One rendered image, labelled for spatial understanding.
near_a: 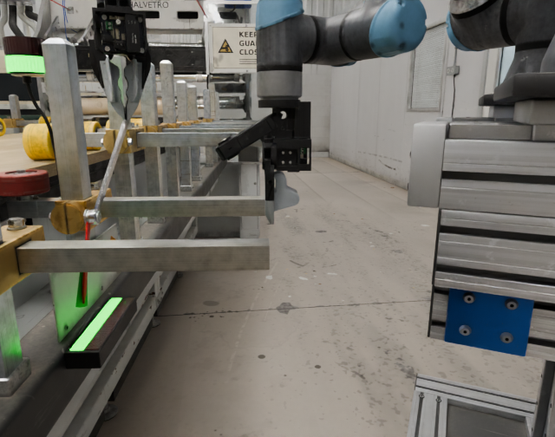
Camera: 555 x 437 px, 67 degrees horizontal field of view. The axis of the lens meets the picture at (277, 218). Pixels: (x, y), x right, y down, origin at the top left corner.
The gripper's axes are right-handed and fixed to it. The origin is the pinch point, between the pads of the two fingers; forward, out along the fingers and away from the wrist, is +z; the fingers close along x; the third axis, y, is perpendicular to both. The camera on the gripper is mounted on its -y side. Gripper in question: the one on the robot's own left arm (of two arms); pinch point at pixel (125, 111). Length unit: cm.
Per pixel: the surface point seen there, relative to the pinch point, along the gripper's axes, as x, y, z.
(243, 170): 94, -234, 42
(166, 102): 16, -69, -3
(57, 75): -9.1, 1.6, -5.2
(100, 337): -6.6, 16.4, 30.6
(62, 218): -10.7, 3.8, 16.0
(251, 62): 99, -228, -36
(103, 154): -4, -55, 11
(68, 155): -9.0, 1.5, 6.6
